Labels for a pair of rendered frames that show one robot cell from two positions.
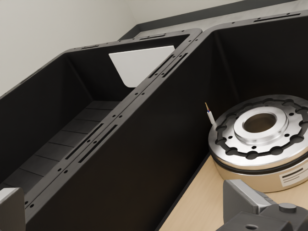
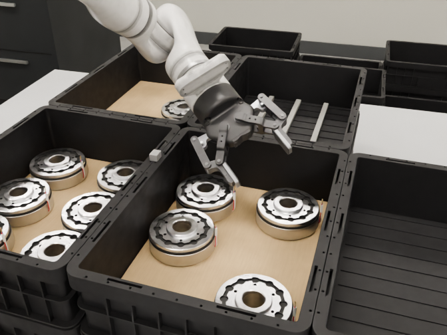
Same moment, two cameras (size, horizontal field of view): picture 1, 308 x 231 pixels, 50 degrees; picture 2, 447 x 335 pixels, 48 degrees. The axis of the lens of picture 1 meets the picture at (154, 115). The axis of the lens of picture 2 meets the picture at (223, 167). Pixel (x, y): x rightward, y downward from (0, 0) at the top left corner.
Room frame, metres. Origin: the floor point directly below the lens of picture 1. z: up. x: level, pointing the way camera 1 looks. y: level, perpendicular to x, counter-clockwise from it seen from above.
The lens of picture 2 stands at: (0.60, -0.37, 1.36)
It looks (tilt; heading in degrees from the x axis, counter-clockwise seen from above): 32 degrees down; 147
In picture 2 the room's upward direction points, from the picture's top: straight up
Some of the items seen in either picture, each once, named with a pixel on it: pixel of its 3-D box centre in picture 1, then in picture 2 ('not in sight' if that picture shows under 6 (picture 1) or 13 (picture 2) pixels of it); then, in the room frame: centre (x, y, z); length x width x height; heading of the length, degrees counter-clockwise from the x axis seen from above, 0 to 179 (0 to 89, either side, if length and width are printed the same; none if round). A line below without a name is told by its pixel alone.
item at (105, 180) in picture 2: not in sight; (126, 175); (-0.13, -0.10, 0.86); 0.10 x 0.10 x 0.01
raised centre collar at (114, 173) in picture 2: not in sight; (125, 173); (-0.13, -0.10, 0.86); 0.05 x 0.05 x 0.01
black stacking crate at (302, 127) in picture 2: not in sight; (284, 119); (-0.13, 0.27, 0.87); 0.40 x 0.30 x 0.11; 129
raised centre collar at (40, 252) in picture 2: not in sight; (54, 250); (0.01, -0.27, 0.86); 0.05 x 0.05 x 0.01
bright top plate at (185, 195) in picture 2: not in sight; (205, 191); (-0.01, 0.00, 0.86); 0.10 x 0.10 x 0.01
